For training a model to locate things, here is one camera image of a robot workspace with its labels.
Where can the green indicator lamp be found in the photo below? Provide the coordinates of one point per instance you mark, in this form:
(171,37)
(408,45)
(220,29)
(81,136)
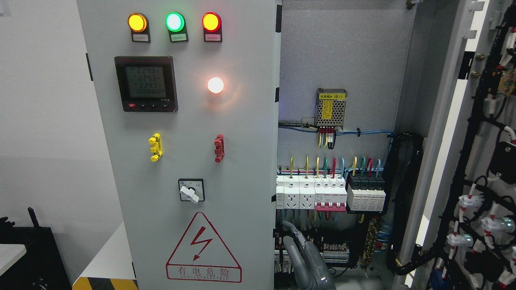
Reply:
(176,25)

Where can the black digital power meter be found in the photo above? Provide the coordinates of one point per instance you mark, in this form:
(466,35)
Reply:
(147,83)

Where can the metal mesh power supply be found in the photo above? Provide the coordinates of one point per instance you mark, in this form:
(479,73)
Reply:
(331,107)

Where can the white breaker and socket row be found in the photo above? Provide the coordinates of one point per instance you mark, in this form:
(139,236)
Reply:
(311,193)

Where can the black box at left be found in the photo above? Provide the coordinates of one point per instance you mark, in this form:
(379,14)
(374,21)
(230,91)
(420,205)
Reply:
(41,267)

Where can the red indicator lamp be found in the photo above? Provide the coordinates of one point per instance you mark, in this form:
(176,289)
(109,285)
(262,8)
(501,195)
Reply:
(212,27)

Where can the grey cabinet door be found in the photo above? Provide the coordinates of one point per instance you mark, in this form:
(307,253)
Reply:
(460,233)
(238,190)

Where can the black white surge protector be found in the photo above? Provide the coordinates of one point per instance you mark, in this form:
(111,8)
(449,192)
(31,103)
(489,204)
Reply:
(366,193)

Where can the red high voltage warning sticker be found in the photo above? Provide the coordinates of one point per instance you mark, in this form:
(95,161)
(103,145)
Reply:
(202,255)

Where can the grey robotic left hand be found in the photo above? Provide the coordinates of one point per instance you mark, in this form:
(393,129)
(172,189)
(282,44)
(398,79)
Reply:
(311,272)

